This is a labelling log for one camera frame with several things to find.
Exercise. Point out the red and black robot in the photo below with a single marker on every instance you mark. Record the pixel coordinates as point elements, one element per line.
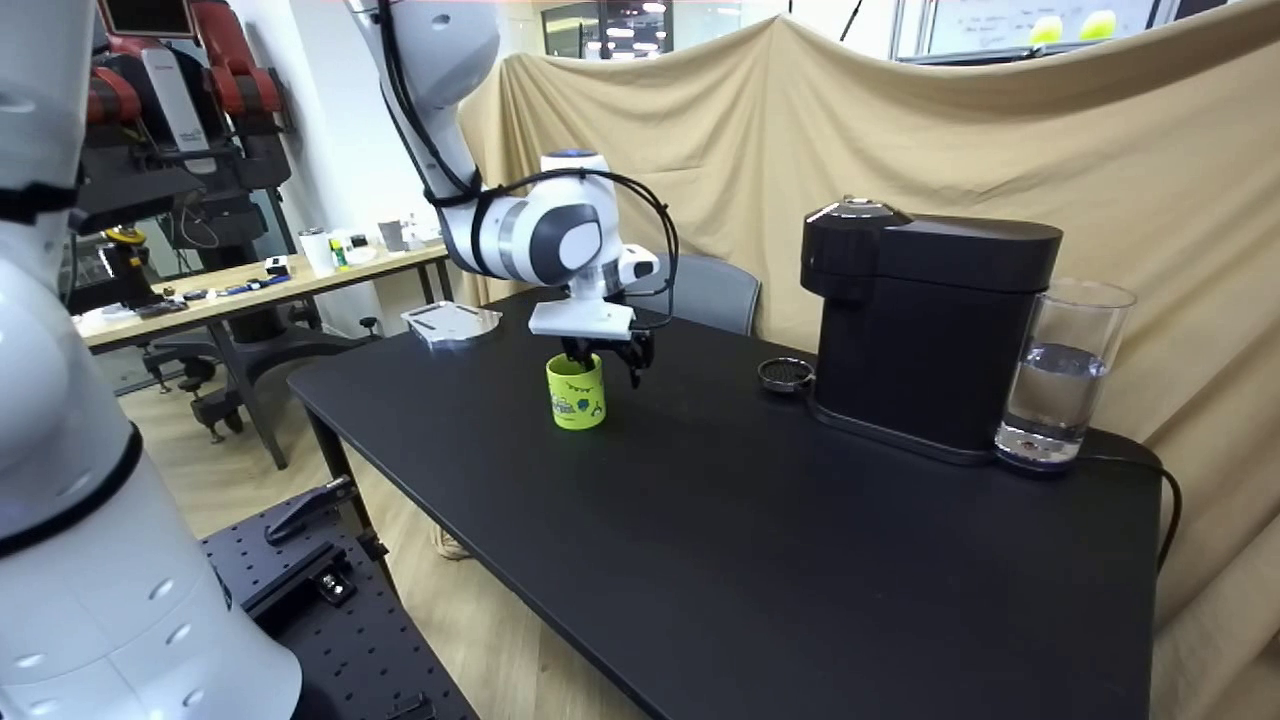
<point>174,122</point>

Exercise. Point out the wooden desk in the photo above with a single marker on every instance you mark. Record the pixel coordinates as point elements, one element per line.
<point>255,291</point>

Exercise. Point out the green mug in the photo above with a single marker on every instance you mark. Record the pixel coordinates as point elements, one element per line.
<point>579,397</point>

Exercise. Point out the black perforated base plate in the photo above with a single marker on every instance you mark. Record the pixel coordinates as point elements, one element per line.
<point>361,627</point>

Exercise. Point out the glass of water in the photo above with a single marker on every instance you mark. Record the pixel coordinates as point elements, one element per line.
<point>1058,381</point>

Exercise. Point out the white cup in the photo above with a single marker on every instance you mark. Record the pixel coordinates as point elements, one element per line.
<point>318,255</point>

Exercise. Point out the small black cup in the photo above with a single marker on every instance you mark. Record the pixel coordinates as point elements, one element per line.
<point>785,374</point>

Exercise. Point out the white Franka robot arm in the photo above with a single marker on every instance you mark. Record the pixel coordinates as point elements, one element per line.
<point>92,560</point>

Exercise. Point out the white folded paper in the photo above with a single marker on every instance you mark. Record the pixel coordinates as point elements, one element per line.
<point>448,322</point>

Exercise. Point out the grey chair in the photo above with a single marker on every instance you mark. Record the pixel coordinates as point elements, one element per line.
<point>723,293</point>

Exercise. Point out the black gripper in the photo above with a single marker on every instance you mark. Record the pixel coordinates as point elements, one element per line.
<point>606,350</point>

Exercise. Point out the black coffee machine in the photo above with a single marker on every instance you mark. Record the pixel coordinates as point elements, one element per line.
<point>921,322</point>

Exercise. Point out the black office chair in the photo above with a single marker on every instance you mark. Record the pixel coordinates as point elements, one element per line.
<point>242,366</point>

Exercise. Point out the beige backdrop cloth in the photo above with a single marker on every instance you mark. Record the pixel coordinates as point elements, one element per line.
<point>935,145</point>

